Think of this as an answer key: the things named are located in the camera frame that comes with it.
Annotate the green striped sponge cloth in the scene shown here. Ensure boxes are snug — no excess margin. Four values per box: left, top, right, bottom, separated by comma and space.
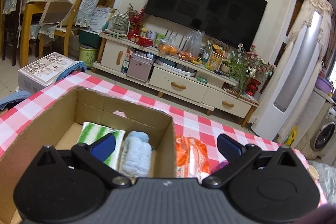
77, 122, 126, 170

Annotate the magenta yarn ball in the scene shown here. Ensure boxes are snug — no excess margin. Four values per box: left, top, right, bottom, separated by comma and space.
211, 160, 229, 173

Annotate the light blue fluffy towel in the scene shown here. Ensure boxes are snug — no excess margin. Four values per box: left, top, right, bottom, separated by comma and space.
119, 131, 152, 178

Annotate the orange white plastic package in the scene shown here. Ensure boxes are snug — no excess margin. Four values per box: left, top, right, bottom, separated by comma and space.
175, 135, 210, 184

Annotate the cardboard box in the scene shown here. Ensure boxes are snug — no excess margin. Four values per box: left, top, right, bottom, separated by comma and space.
1, 86, 177, 223

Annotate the white floor air conditioner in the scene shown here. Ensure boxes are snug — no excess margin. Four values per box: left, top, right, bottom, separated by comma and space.
251, 0, 333, 141

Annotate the potted flower plant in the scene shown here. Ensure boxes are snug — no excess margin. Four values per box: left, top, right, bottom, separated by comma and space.
223, 43, 276, 94

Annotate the cream TV cabinet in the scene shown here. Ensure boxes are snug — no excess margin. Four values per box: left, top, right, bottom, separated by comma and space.
92, 33, 259, 125

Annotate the paper cup with green print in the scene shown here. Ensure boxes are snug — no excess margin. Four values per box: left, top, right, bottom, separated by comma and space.
307, 165, 319, 181

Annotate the pink small appliance box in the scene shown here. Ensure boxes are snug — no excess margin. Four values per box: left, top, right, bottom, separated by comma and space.
126, 52, 154, 83

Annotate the red white checkered tablecloth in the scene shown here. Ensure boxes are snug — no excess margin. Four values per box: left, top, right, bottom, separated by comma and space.
0, 70, 329, 209

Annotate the small framed picture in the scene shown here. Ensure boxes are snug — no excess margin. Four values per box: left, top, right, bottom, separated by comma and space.
208, 52, 223, 71

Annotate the front load washing machine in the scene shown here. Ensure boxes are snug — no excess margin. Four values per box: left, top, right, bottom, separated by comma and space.
310, 107, 335, 157

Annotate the green waste bin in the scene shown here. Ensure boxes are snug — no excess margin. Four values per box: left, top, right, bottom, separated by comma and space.
79, 44, 97, 69

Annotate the white printed storage box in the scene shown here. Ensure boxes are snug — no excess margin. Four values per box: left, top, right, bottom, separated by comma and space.
18, 52, 81, 94

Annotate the bag of oranges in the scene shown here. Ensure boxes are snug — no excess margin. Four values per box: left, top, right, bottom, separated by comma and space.
158, 31, 205, 61

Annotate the purple plastic basin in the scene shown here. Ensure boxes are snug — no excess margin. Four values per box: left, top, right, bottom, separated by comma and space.
315, 76, 333, 94

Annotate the red gift box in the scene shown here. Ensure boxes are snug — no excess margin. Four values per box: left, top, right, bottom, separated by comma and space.
127, 33, 153, 47

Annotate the red berry bouquet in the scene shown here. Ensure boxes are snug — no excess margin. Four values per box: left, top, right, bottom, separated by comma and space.
127, 4, 146, 34

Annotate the wooden dining chair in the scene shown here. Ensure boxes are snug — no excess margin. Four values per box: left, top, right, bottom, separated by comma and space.
39, 0, 99, 56

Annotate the black flat screen television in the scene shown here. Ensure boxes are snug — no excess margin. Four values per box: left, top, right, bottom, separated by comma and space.
145, 0, 267, 51

